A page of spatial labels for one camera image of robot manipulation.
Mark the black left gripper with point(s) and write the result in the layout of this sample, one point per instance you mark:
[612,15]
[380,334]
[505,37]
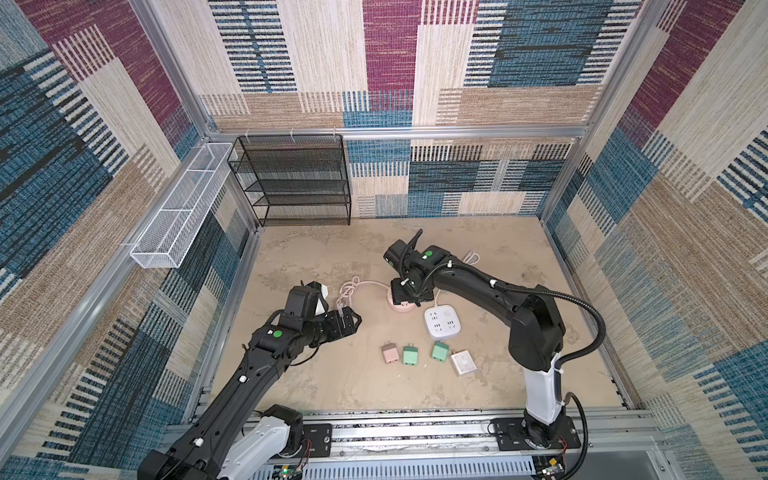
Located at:
[337,331]

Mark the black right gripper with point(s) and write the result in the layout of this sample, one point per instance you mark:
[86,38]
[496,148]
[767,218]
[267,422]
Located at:
[400,296]

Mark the pink usb charger plug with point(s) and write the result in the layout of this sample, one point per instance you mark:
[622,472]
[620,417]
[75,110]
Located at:
[390,353]

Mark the green usb charger plug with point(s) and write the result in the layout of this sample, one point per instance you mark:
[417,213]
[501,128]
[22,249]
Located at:
[410,356]

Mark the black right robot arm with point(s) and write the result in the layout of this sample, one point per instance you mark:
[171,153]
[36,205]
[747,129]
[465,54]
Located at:
[536,329]

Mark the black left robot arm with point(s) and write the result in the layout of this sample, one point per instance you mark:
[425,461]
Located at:
[215,445]

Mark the white usb charger plug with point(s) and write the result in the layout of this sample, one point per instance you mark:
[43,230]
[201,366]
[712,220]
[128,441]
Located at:
[463,363]

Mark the pink round power strip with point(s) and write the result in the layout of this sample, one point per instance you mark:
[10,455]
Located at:
[399,307]

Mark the white square power strip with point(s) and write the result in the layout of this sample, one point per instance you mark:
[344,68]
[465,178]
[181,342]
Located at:
[442,322]

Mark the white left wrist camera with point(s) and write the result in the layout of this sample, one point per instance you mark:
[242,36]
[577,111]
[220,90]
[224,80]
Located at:
[321,307]

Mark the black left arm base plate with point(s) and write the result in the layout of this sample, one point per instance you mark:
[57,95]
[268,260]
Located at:
[312,441]

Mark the black wire shelf rack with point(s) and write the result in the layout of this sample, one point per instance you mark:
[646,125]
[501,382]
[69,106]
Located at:
[295,179]

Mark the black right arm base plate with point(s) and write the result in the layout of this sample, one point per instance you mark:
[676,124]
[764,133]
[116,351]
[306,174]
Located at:
[523,433]

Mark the white mesh wall basket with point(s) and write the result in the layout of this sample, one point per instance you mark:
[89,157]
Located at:
[167,239]

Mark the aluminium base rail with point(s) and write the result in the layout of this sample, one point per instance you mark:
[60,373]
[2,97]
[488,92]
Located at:
[456,444]

